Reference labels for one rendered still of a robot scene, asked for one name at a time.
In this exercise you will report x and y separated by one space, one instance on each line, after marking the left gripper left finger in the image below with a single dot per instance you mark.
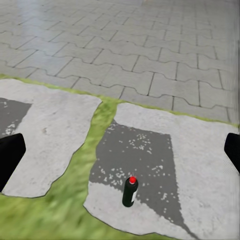
12 149

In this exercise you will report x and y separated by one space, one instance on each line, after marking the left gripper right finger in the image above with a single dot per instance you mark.
232 149

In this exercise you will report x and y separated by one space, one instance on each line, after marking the pesticide atomizer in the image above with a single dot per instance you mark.
130 188

